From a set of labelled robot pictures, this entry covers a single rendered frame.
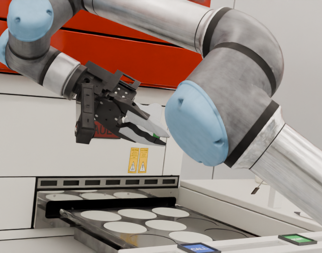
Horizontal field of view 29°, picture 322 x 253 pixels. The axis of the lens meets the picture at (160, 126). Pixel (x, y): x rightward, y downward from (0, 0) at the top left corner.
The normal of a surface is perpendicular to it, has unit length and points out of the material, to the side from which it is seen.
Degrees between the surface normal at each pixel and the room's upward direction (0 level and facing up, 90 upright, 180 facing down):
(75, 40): 90
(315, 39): 90
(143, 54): 90
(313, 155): 49
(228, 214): 90
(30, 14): 59
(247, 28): 35
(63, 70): 72
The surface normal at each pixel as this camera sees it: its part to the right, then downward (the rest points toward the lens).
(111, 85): 0.29, -0.58
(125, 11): -0.60, 0.34
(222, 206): -0.80, -0.04
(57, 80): -0.18, 0.25
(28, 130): 0.59, 0.14
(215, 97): 0.14, -0.48
